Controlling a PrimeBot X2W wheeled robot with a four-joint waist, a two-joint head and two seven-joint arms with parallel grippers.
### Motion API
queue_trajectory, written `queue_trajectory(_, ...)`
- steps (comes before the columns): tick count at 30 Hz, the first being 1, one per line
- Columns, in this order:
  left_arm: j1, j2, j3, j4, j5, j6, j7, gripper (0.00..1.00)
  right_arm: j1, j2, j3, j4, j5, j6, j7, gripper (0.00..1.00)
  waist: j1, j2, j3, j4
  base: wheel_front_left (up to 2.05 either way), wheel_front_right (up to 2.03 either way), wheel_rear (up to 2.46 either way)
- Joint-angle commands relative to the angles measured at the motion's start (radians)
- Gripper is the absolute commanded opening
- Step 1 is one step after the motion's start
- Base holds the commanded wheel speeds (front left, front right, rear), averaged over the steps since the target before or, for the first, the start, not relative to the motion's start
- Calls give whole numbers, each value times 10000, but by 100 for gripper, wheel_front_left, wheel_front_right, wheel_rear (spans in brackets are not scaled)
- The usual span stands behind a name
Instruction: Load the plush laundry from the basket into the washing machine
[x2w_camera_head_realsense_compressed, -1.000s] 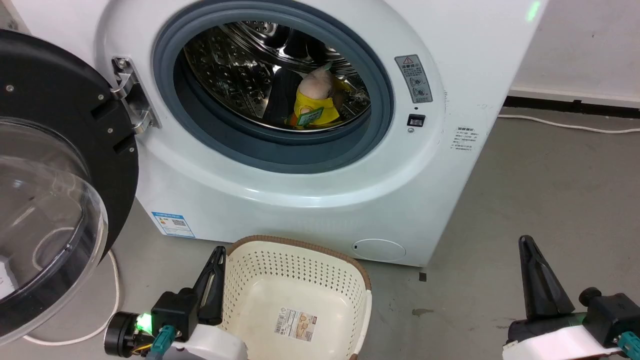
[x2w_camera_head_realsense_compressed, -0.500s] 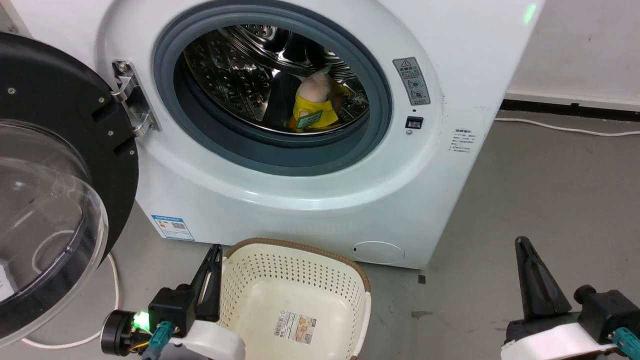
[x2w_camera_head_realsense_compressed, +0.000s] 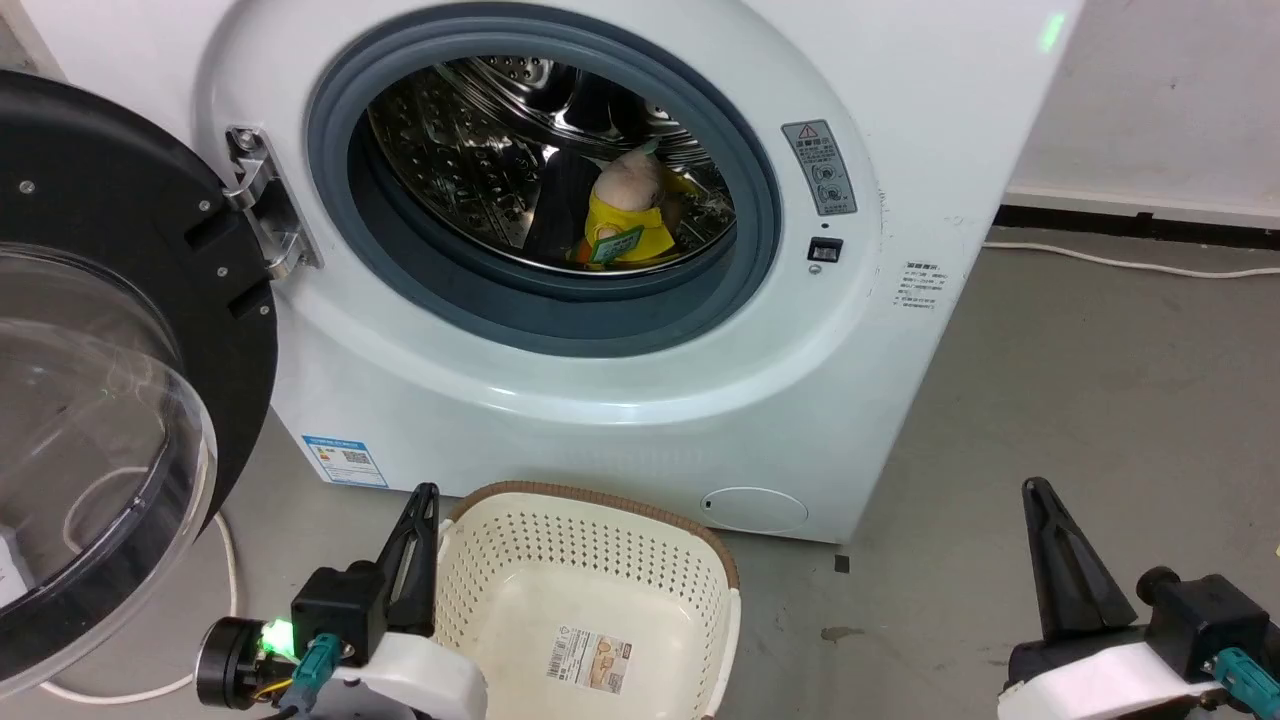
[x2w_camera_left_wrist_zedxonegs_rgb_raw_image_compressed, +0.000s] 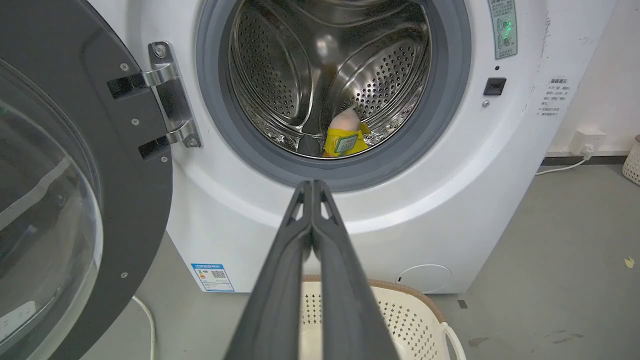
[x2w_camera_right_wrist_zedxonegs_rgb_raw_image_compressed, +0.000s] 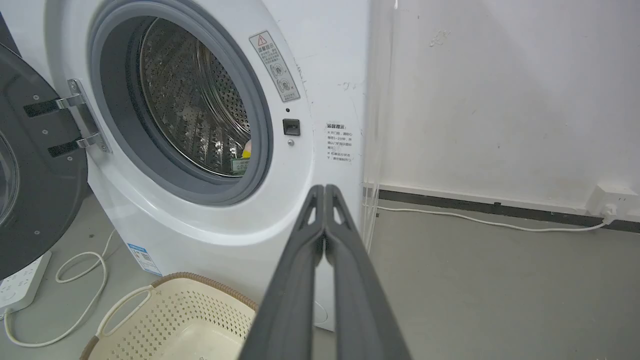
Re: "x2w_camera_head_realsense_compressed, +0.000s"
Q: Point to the black door latch socket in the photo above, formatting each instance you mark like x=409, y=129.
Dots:
x=825, y=250

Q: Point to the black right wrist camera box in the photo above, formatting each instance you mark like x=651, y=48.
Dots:
x=1205, y=620

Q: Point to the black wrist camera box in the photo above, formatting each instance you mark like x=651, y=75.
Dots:
x=335, y=610
x=1205, y=620

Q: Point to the cream perforated laundry basket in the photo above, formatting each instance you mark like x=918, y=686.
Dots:
x=590, y=590

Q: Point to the small printed text sticker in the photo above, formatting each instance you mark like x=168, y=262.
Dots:
x=920, y=286

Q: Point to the teal left camera connector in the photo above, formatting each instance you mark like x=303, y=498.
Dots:
x=318, y=665

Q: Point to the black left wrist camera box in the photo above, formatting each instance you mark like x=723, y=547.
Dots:
x=335, y=610

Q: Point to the yellow plush toy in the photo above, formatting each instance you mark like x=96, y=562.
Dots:
x=625, y=215

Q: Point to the teal right camera connector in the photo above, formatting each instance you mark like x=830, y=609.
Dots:
x=1250, y=675

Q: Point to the white front-load washing machine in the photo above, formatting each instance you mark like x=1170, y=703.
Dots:
x=600, y=440

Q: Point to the chrome door hinge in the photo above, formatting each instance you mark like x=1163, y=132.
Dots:
x=265, y=200

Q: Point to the green paper hang tag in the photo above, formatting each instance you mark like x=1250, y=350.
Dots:
x=615, y=245

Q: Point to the grey rubber door gasket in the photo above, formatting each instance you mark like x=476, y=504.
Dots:
x=560, y=320

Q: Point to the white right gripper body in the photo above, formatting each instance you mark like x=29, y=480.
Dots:
x=1100, y=680

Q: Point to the stainless steel washer drum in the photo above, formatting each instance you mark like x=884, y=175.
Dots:
x=450, y=150

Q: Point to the teal camera connector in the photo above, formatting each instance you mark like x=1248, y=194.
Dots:
x=318, y=665
x=1250, y=675

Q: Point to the blue energy label sticker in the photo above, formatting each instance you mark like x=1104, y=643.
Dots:
x=345, y=461

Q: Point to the barcode label sticker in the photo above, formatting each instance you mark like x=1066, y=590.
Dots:
x=590, y=661

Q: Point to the dark garment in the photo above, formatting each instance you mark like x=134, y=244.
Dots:
x=560, y=200

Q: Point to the black baseboard strip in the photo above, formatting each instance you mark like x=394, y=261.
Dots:
x=1140, y=222

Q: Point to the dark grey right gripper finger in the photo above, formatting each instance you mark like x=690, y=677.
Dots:
x=1098, y=585
x=1050, y=570

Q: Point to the round white filter cover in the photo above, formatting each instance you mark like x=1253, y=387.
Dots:
x=754, y=510

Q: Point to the grey warning sticker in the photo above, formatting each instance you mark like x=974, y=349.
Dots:
x=820, y=168

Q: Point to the open washer door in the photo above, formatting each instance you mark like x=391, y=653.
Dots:
x=100, y=170

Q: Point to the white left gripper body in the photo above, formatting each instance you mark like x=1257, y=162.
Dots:
x=420, y=675

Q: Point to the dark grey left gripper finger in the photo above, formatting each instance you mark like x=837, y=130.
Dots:
x=398, y=545
x=424, y=575

